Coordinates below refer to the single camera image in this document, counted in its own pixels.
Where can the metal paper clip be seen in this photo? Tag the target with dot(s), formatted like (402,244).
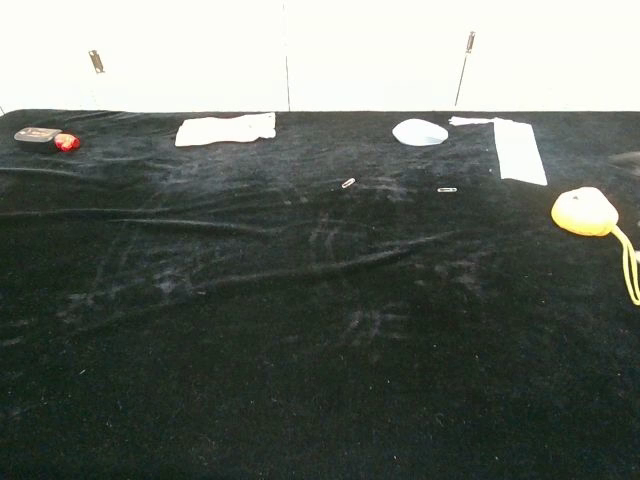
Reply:
(348,183)
(447,190)

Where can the white folded cloth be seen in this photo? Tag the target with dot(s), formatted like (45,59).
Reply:
(225,130)

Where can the black velvet tablecloth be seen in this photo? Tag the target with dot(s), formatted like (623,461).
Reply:
(200,325)

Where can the woven folding screen panel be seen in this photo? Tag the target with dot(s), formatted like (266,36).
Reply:
(190,60)
(375,60)
(555,60)
(45,60)

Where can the dark metal screen hinge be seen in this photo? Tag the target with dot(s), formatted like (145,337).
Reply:
(96,61)
(470,42)

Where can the small red plastic clip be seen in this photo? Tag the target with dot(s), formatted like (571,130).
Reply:
(68,142)

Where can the small black device case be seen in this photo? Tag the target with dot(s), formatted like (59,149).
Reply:
(35,137)

